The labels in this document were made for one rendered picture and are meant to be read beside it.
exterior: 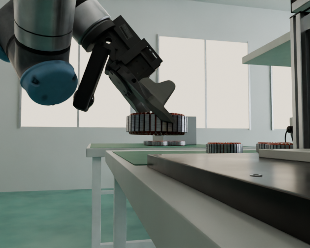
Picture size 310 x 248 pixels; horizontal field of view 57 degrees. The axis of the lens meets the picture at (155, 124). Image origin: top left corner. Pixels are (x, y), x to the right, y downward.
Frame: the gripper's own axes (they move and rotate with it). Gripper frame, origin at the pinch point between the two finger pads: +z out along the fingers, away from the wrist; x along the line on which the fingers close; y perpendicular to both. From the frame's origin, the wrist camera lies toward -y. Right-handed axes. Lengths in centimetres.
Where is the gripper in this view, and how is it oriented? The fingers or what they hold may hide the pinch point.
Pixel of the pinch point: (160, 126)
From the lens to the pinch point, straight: 52.6
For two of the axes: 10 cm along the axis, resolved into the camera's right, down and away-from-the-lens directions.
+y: 7.4, -6.5, 2.0
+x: -2.2, 0.6, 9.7
